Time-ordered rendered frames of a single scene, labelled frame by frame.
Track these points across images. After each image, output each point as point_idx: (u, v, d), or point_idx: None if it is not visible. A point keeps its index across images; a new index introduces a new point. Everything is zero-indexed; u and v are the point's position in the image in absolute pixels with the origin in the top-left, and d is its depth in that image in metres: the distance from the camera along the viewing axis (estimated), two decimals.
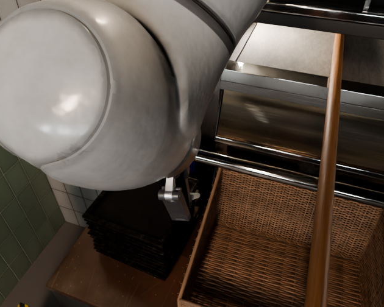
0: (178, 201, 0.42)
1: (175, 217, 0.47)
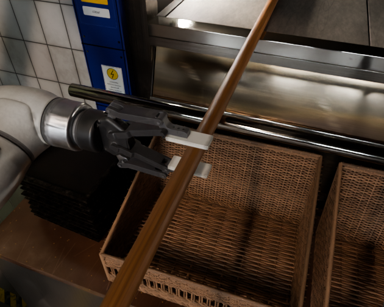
0: (130, 166, 0.62)
1: (161, 170, 0.62)
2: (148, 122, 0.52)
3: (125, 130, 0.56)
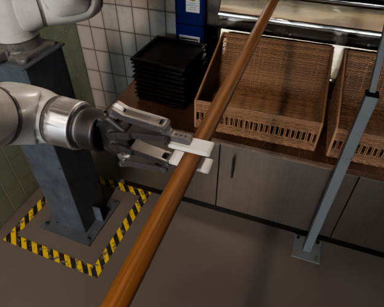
0: (131, 164, 0.61)
1: (162, 165, 0.61)
2: (150, 128, 0.53)
3: (127, 131, 0.56)
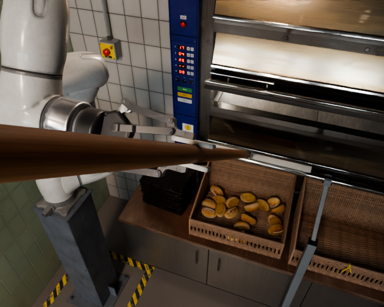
0: None
1: (153, 175, 0.58)
2: (159, 117, 0.55)
3: (131, 125, 0.57)
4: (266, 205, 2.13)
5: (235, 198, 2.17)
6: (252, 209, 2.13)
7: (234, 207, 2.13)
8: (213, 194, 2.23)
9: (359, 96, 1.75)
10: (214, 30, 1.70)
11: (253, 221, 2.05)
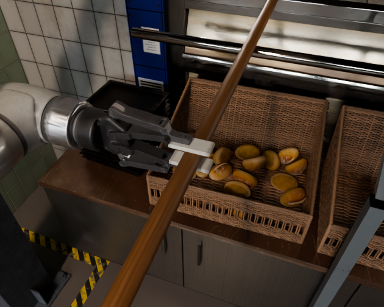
0: (131, 164, 0.62)
1: (162, 165, 0.61)
2: (150, 127, 0.53)
3: (127, 131, 0.56)
4: (274, 161, 1.32)
5: (225, 148, 1.37)
6: (255, 167, 1.32)
7: (226, 162, 1.32)
8: None
9: None
10: None
11: (249, 179, 1.25)
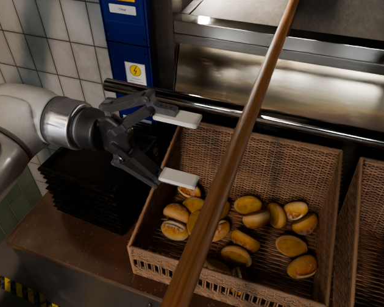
0: (123, 167, 0.63)
1: None
2: (136, 103, 0.51)
3: (120, 123, 0.55)
4: (279, 218, 1.13)
5: None
6: (256, 225, 1.13)
7: (223, 220, 1.13)
8: (181, 195, 1.24)
9: None
10: None
11: (250, 243, 1.06)
